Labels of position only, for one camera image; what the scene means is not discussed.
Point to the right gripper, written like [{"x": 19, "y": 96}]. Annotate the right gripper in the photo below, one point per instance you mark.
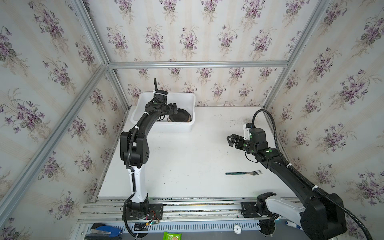
[{"x": 241, "y": 142}]

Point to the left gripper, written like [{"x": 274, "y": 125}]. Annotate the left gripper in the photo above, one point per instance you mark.
[{"x": 175, "y": 109}]

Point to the black round plate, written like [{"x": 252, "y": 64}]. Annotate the black round plate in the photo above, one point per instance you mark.
[{"x": 182, "y": 116}]

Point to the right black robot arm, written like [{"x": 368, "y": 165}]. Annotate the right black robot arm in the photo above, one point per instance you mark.
[{"x": 321, "y": 218}]

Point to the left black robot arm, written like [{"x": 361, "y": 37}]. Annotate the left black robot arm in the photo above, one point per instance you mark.
[{"x": 135, "y": 152}]

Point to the white plastic bin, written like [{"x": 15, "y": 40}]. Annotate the white plastic bin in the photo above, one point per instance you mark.
[{"x": 184, "y": 101}]

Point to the small round gauge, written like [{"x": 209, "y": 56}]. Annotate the small round gauge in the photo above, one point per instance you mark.
[{"x": 237, "y": 229}]

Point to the blue white marker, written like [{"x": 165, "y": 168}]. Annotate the blue white marker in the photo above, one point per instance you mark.
[{"x": 293, "y": 225}]

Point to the green snack packet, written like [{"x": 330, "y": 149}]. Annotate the green snack packet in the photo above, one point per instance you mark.
[{"x": 172, "y": 236}]

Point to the blue stapler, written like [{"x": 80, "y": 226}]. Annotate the blue stapler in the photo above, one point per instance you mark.
[{"x": 105, "y": 232}]

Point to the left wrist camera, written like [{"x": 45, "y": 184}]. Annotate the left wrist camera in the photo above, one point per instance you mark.
[{"x": 161, "y": 96}]

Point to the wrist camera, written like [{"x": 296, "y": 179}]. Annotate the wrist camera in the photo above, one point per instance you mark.
[
  {"x": 161, "y": 96},
  {"x": 249, "y": 132}
]

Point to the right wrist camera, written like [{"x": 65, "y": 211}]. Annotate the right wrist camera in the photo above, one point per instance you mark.
[{"x": 249, "y": 132}]

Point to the fork with green handle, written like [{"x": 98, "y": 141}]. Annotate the fork with green handle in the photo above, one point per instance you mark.
[{"x": 252, "y": 173}]

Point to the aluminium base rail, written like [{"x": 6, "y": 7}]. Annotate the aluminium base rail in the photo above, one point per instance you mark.
[{"x": 177, "y": 215}]

